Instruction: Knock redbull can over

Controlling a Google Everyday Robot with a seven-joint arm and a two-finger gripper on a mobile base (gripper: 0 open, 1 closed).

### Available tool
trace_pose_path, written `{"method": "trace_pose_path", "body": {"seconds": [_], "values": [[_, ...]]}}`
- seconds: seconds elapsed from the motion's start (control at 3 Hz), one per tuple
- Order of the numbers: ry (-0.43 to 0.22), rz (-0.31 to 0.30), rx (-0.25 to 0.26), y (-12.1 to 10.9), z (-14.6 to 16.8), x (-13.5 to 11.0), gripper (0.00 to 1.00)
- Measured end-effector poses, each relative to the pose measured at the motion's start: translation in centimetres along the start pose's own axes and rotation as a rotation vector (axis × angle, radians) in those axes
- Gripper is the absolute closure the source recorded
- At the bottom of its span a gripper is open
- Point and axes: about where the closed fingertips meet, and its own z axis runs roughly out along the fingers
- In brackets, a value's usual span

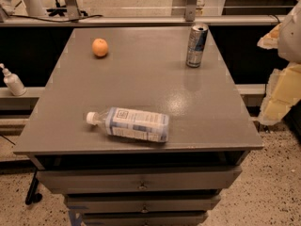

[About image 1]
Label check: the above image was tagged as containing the clear plastic water bottle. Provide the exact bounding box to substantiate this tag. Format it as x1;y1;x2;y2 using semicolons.
86;107;169;143

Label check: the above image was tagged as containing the grey drawer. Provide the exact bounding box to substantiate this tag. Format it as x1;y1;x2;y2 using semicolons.
37;166;242;194
83;211;208;226
65;191;220;214

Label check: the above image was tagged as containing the silver blue redbull can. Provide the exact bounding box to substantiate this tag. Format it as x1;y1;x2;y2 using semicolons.
186;24;209;68

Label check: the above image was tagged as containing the black caster wheel leg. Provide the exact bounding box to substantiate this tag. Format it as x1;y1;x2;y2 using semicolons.
25;171;42;205

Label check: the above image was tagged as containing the grey drawer cabinet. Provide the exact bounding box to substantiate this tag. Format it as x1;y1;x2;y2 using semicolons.
16;27;261;226

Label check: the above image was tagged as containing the top grey drawer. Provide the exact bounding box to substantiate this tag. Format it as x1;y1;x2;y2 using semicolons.
37;166;242;194

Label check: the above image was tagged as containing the white pump dispenser bottle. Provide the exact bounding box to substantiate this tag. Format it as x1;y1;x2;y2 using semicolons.
0;63;26;96

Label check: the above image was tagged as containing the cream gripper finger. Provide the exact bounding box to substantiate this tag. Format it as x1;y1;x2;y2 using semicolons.
258;62;301;125
257;24;281;50

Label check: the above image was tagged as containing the black cable on rail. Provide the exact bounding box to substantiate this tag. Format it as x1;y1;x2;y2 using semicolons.
8;13;103;24

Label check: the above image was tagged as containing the bottom grey drawer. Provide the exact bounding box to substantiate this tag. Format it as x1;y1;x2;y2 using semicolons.
83;211;208;226

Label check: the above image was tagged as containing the orange fruit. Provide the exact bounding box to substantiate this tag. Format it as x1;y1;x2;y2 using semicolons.
92;39;108;57

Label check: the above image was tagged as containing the middle grey drawer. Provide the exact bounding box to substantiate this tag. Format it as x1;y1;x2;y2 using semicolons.
65;191;220;214

